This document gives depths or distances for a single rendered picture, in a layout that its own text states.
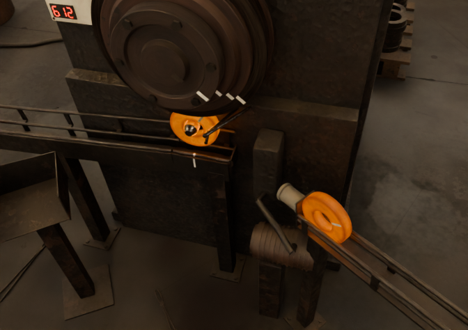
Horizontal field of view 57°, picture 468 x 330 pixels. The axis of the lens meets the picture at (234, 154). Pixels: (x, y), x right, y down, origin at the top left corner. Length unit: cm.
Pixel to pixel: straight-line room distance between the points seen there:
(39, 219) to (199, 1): 88
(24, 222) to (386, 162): 174
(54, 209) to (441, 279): 155
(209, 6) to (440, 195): 166
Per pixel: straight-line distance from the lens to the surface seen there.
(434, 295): 118
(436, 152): 256
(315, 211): 124
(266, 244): 140
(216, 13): 101
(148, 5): 103
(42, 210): 153
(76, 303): 201
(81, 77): 154
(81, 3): 139
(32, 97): 311
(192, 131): 130
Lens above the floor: 170
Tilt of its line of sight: 46 degrees down
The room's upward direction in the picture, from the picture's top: 3 degrees counter-clockwise
